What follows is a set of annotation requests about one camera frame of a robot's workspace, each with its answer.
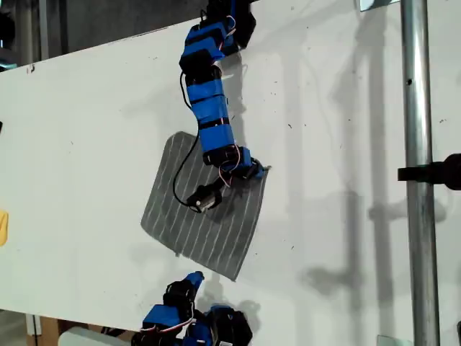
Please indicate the white box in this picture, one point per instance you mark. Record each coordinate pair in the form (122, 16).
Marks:
(90, 338)

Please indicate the steel post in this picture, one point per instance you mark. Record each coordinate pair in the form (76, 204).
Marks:
(417, 90)

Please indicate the yellow object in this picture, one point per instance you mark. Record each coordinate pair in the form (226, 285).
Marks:
(3, 227)

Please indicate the small metal table clip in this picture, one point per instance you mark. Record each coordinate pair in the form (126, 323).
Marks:
(31, 67)

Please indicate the grey striped towel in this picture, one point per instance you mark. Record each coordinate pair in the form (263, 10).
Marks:
(201, 230)

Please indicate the black camera box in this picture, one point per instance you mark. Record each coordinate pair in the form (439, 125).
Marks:
(205, 198)

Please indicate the black clamp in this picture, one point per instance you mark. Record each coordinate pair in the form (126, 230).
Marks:
(436, 172)

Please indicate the dark round object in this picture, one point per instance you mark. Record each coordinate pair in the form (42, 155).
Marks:
(6, 29)

